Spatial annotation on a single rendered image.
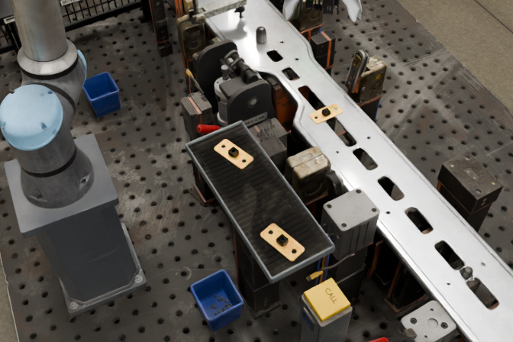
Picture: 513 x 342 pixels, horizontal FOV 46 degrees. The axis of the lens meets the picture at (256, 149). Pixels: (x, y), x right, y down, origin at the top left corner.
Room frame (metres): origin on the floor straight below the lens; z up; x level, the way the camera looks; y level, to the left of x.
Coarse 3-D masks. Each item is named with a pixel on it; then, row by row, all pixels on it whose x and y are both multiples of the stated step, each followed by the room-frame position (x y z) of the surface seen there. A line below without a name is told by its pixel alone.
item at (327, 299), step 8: (328, 280) 0.51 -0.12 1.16; (312, 288) 0.49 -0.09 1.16; (320, 288) 0.49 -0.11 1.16; (328, 288) 0.49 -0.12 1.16; (336, 288) 0.49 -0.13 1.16; (312, 296) 0.48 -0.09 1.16; (320, 296) 0.48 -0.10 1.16; (328, 296) 0.48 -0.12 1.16; (336, 296) 0.48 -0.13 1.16; (344, 296) 0.48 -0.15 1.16; (312, 304) 0.46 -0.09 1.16; (320, 304) 0.46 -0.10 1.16; (328, 304) 0.46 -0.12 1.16; (336, 304) 0.46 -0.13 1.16; (344, 304) 0.46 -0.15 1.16; (320, 312) 0.45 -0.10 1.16; (328, 312) 0.45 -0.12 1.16; (336, 312) 0.45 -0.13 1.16
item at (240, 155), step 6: (222, 144) 0.83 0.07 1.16; (228, 144) 0.83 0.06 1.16; (216, 150) 0.81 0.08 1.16; (222, 150) 0.81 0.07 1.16; (228, 150) 0.81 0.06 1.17; (234, 150) 0.81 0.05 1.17; (240, 150) 0.81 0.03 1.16; (228, 156) 0.80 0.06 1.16; (234, 156) 0.80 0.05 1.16; (240, 156) 0.80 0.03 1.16; (246, 156) 0.80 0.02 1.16; (234, 162) 0.78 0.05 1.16; (240, 162) 0.78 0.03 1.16; (246, 162) 0.78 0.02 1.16; (240, 168) 0.77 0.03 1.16
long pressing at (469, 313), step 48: (240, 48) 1.33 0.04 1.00; (288, 48) 1.32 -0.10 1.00; (336, 96) 1.13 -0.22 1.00; (336, 144) 0.96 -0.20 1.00; (384, 144) 0.95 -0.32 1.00; (384, 192) 0.81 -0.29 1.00; (432, 192) 0.81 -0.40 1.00; (384, 240) 0.69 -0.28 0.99; (432, 240) 0.68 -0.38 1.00; (480, 240) 0.68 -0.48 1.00; (432, 288) 0.56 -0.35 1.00; (480, 336) 0.46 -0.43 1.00
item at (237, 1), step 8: (224, 0) 1.46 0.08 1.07; (232, 0) 1.46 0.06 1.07; (240, 0) 1.46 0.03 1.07; (200, 8) 1.43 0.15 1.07; (208, 8) 1.42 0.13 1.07; (216, 8) 1.42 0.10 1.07; (224, 8) 1.43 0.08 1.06; (232, 8) 1.44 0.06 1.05; (240, 8) 1.47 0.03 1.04; (192, 16) 1.39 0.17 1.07; (208, 16) 1.41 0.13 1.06
